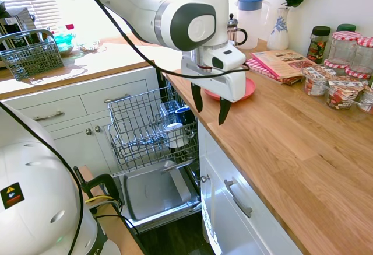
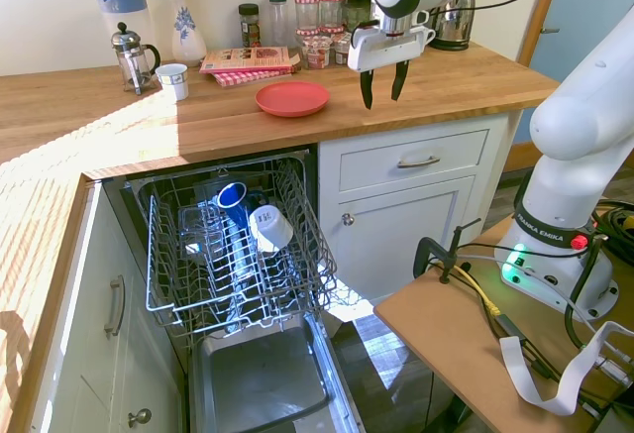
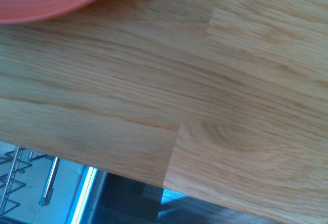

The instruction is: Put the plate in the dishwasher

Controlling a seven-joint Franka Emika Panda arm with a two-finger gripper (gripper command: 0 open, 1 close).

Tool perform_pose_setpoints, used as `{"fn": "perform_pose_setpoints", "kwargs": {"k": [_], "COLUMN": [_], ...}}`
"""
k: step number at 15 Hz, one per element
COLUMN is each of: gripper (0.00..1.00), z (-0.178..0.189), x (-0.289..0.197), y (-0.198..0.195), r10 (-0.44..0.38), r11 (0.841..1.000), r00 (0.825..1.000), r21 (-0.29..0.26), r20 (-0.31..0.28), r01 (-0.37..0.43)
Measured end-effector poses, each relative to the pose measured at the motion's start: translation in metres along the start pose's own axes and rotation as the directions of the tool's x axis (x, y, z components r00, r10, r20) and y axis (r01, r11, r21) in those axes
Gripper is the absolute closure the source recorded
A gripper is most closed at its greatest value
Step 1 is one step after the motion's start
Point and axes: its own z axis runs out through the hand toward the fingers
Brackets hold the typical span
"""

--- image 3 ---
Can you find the metal wire dishwasher rack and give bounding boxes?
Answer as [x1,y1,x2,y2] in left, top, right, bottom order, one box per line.
[0,146,61,217]

